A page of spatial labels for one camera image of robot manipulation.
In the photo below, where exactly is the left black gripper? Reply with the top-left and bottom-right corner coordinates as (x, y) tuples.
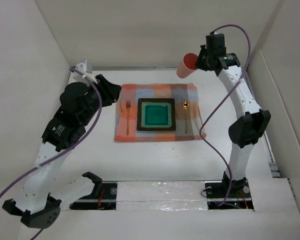
(79, 74), (121, 127)

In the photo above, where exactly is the pink plastic cup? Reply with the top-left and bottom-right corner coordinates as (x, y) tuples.
(176, 52), (198, 79)

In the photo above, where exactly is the gold fork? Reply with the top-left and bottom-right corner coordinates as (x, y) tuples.
(126, 100), (131, 136)

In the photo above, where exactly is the gold spoon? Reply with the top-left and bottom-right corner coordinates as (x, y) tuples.
(182, 99), (189, 135)

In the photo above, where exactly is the orange blue checkered cloth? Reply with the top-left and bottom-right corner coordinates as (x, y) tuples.
(114, 83), (206, 143)

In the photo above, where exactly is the green square plate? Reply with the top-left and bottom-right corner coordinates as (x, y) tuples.
(136, 98), (177, 132)

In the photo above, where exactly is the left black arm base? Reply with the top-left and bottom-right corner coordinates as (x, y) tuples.
(69, 171), (118, 211)

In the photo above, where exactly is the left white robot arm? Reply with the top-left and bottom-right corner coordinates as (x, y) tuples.
(2, 74), (122, 229)

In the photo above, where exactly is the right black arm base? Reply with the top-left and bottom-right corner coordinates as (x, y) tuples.
(201, 173), (254, 210)

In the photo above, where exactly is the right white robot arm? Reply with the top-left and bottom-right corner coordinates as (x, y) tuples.
(195, 32), (271, 197)

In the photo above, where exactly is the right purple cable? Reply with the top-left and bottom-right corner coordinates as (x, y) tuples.
(199, 24), (252, 207)

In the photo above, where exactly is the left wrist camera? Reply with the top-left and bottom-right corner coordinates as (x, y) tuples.
(72, 59), (94, 83)

